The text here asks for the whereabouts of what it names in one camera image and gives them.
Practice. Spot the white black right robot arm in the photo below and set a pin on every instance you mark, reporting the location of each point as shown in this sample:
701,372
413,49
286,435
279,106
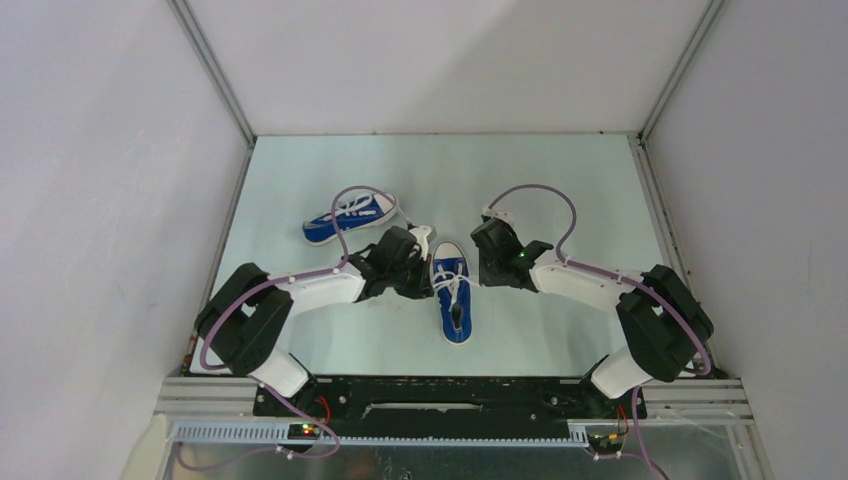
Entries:
663,324

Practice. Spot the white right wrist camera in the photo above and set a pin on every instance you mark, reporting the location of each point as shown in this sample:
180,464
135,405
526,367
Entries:
502,215

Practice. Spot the blue sneaker tied laces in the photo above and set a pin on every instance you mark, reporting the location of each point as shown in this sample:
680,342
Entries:
364,211

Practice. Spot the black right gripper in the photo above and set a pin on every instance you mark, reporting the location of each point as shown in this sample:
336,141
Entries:
486,279

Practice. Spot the grey slotted cable duct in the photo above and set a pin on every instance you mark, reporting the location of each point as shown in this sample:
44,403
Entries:
283,434

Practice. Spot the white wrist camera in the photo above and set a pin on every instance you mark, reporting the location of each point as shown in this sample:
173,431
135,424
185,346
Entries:
502,215
423,234

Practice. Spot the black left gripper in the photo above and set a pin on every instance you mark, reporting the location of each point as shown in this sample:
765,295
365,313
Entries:
422,288

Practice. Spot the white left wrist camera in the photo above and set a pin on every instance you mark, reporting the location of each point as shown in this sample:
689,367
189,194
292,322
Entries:
423,234

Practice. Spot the white shoelace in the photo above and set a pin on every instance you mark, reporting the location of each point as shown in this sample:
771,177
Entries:
451,284

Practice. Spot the aluminium frame rail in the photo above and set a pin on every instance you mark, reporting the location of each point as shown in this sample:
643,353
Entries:
197,38

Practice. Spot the blue sneaker laces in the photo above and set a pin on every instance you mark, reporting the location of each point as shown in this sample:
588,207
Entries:
456,326
364,211

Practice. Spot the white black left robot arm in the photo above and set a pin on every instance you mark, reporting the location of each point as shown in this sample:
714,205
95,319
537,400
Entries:
243,322

